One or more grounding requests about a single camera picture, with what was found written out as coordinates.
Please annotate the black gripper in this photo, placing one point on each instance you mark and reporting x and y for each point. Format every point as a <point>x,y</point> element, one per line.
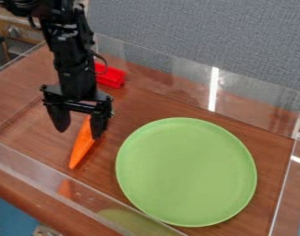
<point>96,104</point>

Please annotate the orange toy carrot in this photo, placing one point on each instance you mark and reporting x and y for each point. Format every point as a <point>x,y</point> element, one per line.
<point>82,144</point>

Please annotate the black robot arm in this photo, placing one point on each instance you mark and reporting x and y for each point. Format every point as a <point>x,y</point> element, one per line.
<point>61,19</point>

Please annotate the red plastic block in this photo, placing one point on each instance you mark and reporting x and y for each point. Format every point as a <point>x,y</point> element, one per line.
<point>111,76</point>

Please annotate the green round plate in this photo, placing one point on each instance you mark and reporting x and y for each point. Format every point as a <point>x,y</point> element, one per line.
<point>187,172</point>

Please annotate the clear acrylic enclosure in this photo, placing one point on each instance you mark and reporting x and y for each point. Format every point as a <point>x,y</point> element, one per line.
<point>78,200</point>

